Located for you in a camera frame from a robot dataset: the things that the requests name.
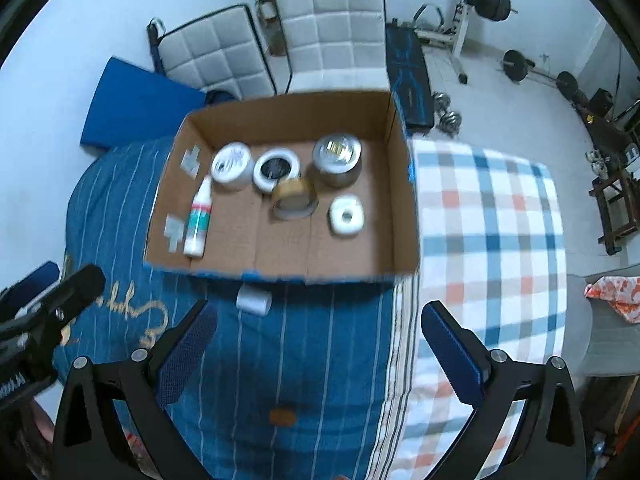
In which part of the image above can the right grey quilted cushion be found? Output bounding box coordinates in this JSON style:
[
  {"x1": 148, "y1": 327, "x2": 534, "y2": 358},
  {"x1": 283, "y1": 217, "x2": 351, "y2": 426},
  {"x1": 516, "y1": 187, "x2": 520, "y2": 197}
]
[{"x1": 274, "y1": 0, "x2": 390, "y2": 93}]

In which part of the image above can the brown round nut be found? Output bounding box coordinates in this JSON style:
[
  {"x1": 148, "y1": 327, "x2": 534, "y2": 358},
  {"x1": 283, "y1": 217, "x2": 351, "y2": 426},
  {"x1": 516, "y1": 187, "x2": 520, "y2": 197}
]
[{"x1": 269, "y1": 406, "x2": 296, "y2": 428}]

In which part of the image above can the white jar printed lid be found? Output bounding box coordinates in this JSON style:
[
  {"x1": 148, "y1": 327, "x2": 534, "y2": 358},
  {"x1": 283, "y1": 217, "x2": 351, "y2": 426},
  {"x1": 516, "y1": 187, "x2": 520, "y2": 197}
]
[{"x1": 210, "y1": 142, "x2": 254, "y2": 191}]

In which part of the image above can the dark wooden chair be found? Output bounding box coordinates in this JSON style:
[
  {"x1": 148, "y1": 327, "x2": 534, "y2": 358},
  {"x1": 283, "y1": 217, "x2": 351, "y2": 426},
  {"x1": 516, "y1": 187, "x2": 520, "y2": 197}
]
[{"x1": 589, "y1": 169, "x2": 639, "y2": 256}]

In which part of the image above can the silver round tin gold emblem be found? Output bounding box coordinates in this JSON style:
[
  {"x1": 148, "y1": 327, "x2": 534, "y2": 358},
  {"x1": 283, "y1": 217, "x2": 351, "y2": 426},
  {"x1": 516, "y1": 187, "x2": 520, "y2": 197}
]
[{"x1": 311, "y1": 133, "x2": 362, "y2": 188}]

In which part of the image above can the white spray bottle teal label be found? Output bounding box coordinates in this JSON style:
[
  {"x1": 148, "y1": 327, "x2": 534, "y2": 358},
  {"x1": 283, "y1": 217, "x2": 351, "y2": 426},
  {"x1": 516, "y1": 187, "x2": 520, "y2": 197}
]
[{"x1": 183, "y1": 174, "x2": 213, "y2": 258}]

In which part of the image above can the plaid checkered blanket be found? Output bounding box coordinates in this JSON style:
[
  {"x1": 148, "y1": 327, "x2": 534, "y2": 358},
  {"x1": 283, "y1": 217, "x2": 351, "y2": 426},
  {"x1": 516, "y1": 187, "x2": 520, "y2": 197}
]
[{"x1": 367, "y1": 140, "x2": 567, "y2": 479}]

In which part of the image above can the chrome dumbbell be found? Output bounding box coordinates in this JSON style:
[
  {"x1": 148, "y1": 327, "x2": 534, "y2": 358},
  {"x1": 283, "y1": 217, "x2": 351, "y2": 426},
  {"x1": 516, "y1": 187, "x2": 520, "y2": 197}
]
[{"x1": 432, "y1": 92, "x2": 462, "y2": 136}]

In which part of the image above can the white cylindrical cap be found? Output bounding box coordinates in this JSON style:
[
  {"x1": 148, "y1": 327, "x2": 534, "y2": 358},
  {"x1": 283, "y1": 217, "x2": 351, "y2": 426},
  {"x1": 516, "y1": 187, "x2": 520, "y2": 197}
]
[{"x1": 235, "y1": 284, "x2": 272, "y2": 316}]

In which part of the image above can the orange patterned cloth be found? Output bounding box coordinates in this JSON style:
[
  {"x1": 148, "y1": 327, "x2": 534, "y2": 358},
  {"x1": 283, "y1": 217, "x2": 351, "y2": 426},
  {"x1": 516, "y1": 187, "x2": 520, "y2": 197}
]
[{"x1": 584, "y1": 276, "x2": 640, "y2": 324}]

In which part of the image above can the left grey quilted cushion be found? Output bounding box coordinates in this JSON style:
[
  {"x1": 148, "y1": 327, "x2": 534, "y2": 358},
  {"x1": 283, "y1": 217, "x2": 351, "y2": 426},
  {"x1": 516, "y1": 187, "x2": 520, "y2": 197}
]
[{"x1": 146, "y1": 4, "x2": 277, "y2": 100}]

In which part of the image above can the white jar black lid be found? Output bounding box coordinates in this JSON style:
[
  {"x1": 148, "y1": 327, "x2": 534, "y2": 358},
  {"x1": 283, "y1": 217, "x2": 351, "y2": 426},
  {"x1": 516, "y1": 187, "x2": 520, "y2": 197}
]
[{"x1": 253, "y1": 148, "x2": 300, "y2": 195}]

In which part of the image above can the barbell on floor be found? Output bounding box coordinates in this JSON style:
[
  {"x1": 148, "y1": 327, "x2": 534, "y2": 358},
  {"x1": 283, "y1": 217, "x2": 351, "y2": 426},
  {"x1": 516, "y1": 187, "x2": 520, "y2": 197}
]
[{"x1": 501, "y1": 49, "x2": 579, "y2": 101}]

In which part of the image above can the white earbud case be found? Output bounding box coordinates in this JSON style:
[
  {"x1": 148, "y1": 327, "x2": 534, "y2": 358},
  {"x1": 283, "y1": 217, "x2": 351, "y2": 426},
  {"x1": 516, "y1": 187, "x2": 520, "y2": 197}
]
[{"x1": 328, "y1": 194, "x2": 364, "y2": 237}]

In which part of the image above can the gold tape roll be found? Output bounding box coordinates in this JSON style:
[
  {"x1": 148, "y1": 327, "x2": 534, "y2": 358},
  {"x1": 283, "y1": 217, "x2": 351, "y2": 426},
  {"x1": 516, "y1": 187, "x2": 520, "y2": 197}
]
[{"x1": 271, "y1": 177, "x2": 319, "y2": 220}]

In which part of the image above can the blue striped bedsheet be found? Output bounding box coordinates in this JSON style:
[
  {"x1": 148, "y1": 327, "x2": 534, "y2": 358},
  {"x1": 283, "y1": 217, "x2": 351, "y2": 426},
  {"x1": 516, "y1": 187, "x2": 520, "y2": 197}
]
[{"x1": 54, "y1": 139, "x2": 397, "y2": 479}]

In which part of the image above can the black weight bench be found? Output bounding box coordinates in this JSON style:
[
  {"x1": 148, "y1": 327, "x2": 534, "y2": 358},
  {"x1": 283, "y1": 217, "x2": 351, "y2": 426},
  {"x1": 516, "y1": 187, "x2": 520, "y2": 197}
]
[{"x1": 385, "y1": 24, "x2": 435, "y2": 130}]

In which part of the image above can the grey quilted cushion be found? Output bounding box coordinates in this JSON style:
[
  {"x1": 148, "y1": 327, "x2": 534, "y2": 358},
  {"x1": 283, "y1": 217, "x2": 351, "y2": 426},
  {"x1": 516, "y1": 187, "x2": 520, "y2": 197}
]
[
  {"x1": 274, "y1": 0, "x2": 390, "y2": 93},
  {"x1": 146, "y1": 4, "x2": 277, "y2": 100}
]

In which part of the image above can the blue foam mat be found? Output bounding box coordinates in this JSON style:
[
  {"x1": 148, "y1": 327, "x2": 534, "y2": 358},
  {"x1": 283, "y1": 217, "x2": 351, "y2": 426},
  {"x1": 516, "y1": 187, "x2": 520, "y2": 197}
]
[{"x1": 80, "y1": 58, "x2": 205, "y2": 150}]

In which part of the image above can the cardboard box blue printed exterior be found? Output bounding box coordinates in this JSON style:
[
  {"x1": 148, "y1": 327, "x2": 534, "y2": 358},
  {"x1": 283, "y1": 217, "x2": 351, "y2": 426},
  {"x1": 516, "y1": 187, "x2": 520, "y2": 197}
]
[{"x1": 144, "y1": 91, "x2": 420, "y2": 283}]

